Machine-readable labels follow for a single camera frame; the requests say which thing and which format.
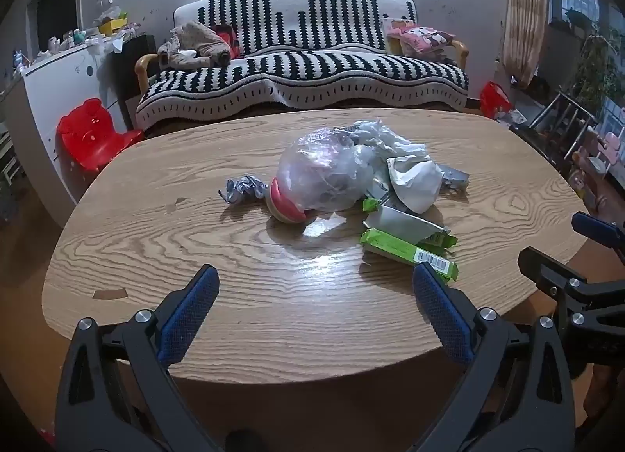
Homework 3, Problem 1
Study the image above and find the metal rack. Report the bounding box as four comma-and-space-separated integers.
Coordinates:
530, 91, 599, 174

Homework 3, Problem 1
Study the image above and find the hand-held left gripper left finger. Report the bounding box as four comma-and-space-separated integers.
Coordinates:
55, 264, 230, 452

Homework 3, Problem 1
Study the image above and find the blue white wrapper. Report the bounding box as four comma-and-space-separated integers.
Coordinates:
218, 174, 269, 204

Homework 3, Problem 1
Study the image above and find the green houseplant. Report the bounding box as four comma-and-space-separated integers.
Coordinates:
573, 27, 625, 111

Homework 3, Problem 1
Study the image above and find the white plastic bag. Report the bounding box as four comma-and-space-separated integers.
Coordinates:
349, 119, 430, 165

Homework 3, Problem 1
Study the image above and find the red plastic child chair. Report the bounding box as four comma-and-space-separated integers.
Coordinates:
56, 98, 145, 172

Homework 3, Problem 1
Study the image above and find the red cushion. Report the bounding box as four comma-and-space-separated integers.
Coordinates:
212, 25, 241, 60

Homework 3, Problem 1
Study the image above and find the checked beige curtain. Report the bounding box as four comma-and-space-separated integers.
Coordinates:
503, 0, 550, 87

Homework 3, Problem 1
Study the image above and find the clear plastic bag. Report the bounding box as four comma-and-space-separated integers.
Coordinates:
276, 130, 386, 213

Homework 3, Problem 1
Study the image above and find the grey packet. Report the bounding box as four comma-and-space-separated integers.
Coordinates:
437, 164, 470, 195

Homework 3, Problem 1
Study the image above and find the black white striped blanket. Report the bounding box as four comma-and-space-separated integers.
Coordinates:
136, 0, 470, 130

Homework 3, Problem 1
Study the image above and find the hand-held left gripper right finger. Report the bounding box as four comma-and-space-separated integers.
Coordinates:
412, 262, 577, 452

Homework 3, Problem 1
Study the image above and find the long green box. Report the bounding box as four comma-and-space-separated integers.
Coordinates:
360, 228, 460, 282

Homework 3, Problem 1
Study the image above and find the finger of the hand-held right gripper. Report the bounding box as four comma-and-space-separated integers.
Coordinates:
571, 210, 625, 262
518, 247, 625, 309

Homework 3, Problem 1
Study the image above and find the wooden frame sofa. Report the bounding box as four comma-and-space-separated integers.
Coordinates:
134, 0, 470, 133

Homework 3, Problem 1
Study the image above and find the window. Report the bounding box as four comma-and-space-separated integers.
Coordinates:
549, 0, 625, 43

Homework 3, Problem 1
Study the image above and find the silver foil packet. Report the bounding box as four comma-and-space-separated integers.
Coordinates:
364, 205, 450, 243

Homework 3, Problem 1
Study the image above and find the white cabinet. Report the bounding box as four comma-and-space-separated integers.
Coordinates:
22, 37, 123, 204

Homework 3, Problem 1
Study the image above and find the pink round bowl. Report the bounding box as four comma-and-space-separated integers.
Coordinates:
266, 177, 311, 224

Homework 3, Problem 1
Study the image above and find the black cabinet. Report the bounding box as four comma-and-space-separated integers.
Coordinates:
110, 34, 157, 131

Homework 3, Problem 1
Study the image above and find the pink child chair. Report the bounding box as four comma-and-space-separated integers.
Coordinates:
571, 132, 622, 180

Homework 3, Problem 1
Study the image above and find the crushed white paper bowl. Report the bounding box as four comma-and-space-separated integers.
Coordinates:
388, 157, 443, 215

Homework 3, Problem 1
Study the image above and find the small green box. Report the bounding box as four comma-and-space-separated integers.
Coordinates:
362, 197, 458, 252

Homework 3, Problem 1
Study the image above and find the pink printed cushion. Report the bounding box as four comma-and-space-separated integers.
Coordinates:
386, 20, 456, 60

